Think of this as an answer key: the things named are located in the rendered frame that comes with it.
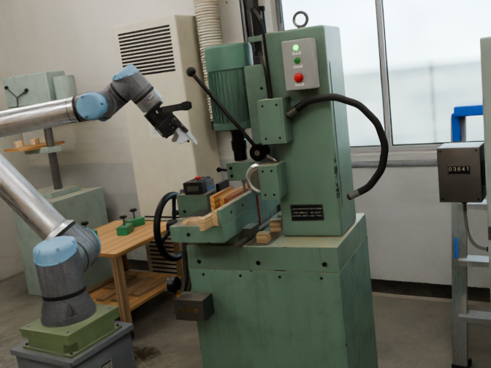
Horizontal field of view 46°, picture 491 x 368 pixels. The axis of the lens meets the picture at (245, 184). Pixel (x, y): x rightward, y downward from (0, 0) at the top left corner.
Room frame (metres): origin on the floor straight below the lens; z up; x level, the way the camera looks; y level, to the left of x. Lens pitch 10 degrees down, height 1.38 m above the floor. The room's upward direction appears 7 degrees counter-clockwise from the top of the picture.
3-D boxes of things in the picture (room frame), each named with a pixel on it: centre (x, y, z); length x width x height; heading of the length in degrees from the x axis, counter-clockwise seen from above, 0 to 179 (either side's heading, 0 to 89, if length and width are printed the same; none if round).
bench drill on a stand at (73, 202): (4.19, 1.35, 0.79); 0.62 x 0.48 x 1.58; 58
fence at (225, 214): (2.18, -0.02, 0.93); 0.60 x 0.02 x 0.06; 155
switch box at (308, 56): (1.94, -0.23, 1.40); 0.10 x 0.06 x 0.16; 65
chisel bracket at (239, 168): (2.19, -0.01, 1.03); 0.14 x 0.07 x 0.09; 65
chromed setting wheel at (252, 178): (2.04, -0.06, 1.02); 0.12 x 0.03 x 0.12; 65
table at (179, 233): (2.24, 0.11, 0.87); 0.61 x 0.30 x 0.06; 155
